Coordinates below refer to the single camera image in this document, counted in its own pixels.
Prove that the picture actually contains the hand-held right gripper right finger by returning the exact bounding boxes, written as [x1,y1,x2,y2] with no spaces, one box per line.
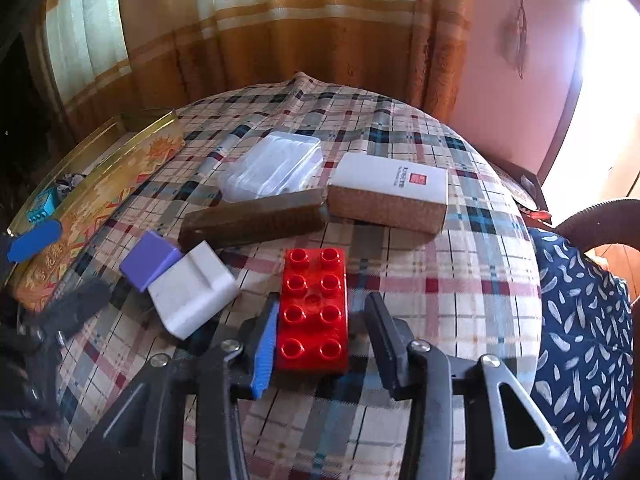
[363,291,581,480]

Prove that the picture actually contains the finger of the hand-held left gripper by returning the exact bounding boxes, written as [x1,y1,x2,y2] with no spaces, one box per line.
[7,220,63,264]
[20,277,113,346]

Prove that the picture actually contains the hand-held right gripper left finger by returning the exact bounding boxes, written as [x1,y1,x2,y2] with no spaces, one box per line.
[70,291,282,480]

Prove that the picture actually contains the blue toy block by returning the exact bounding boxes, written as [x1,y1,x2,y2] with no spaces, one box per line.
[25,187,63,223]

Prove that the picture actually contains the red toy brick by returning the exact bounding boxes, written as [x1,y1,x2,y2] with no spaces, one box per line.
[276,247,351,373]

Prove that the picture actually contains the purple block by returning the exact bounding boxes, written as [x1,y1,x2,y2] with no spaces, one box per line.
[119,230,183,293]

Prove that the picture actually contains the white block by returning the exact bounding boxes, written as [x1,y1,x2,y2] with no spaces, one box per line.
[148,240,240,340]

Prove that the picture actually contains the gold tin box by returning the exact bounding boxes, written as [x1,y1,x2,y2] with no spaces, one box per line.
[5,107,187,313]

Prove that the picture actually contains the brown bar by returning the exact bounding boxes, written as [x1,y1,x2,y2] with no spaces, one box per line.
[178,189,330,251]

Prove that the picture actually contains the white box with cork side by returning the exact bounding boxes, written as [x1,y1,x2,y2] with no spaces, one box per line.
[326,152,449,235]

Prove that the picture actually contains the clear plastic box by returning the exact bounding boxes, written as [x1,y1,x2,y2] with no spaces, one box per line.
[217,131,325,206]

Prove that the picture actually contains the navy patterned clothing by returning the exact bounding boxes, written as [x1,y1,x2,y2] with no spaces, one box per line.
[527,227,640,480]

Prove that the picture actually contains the small clear tube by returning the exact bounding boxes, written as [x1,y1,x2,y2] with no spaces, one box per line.
[196,132,240,178]

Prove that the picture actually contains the brown wooden chair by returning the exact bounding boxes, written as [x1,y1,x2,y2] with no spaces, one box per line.
[555,199,640,306]

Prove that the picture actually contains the orange and white curtain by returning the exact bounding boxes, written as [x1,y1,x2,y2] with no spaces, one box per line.
[30,0,473,126]

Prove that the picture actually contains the dark wooden door frame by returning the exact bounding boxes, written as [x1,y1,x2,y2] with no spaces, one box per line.
[537,0,593,211]

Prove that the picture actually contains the wall hanging dreamcatcher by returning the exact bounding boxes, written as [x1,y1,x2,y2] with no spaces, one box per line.
[500,0,531,81]

